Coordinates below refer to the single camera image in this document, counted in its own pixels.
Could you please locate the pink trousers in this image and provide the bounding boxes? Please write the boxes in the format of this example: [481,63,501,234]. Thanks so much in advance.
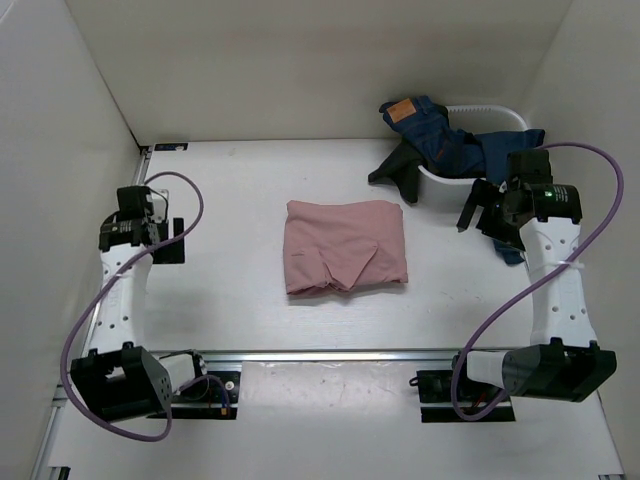
[283,200,408,296]

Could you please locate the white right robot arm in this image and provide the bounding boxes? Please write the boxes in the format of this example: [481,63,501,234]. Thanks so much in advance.
[449,147,624,402]

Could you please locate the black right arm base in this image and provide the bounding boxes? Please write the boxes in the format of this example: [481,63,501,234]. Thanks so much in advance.
[408,370,516,424]

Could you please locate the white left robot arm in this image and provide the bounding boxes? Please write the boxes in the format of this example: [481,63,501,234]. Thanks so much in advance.
[70,185,210,423]

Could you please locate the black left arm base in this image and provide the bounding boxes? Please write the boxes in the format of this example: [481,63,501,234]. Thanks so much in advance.
[172,363,242,421]

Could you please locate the black trousers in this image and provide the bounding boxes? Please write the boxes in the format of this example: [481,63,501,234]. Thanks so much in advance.
[367,140,423,205]

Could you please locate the white laundry basket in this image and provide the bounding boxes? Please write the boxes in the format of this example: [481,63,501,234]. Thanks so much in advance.
[419,105,529,213]

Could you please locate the blue denim jeans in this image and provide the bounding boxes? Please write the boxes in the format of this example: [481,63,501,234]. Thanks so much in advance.
[377,95,546,266]

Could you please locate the black corner label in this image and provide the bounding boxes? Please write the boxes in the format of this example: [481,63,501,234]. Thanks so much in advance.
[154,142,189,152]

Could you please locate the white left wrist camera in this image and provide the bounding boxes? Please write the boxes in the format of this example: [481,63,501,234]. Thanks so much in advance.
[150,188,169,224]

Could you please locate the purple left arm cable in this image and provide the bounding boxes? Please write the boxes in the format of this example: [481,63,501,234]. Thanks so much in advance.
[59,171,231,443]

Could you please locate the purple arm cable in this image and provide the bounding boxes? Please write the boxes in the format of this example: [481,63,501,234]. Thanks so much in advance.
[59,171,231,443]
[449,142,626,420]

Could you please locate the aluminium front rail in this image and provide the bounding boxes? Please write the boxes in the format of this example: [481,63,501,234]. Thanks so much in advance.
[201,349,457,363]

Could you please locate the aluminium rail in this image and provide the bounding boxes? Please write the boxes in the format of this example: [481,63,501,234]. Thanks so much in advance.
[27,145,152,480]
[201,349,457,363]

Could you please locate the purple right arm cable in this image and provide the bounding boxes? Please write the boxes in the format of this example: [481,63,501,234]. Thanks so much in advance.
[449,142,626,420]

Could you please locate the aluminium left rail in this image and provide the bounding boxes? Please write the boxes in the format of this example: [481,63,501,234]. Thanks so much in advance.
[27,145,152,480]

